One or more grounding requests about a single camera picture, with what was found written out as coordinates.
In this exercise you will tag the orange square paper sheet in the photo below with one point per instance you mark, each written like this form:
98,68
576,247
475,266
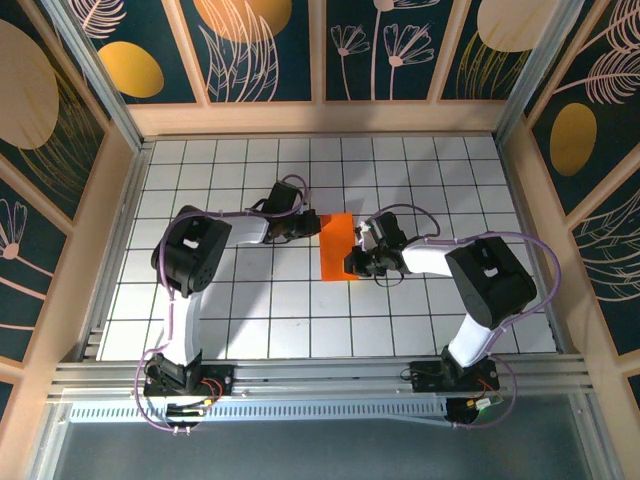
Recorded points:
335,245

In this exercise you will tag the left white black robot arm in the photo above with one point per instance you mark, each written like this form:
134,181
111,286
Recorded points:
192,250

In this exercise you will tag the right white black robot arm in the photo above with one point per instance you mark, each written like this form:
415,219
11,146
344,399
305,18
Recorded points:
492,280

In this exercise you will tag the long aluminium frame rail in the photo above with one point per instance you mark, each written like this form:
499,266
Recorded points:
325,370

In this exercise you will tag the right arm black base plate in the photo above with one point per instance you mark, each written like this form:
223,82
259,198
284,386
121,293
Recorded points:
425,380

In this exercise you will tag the aluminium side rail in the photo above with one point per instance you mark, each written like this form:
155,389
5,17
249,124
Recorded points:
122,240
515,190

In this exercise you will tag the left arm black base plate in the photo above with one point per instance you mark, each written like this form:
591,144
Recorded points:
220,381

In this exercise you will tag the aluminium corner post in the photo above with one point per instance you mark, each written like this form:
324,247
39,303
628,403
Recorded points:
95,80
530,75

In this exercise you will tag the short aluminium frame post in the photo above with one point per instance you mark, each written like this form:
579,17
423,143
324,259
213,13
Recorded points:
592,445
47,445

